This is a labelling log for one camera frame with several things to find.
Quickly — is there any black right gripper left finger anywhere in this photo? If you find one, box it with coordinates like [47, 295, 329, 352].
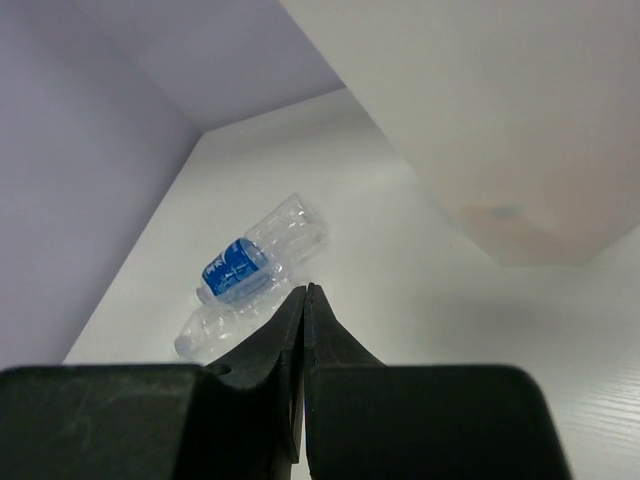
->
[1, 287, 306, 479]

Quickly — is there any clear bottle blue label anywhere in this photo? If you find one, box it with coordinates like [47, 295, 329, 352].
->
[196, 194, 329, 307]

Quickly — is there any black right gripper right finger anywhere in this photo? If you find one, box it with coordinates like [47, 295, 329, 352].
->
[303, 284, 571, 479]

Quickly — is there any white octagonal plastic bin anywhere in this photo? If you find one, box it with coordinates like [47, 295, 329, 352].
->
[285, 1, 639, 266]

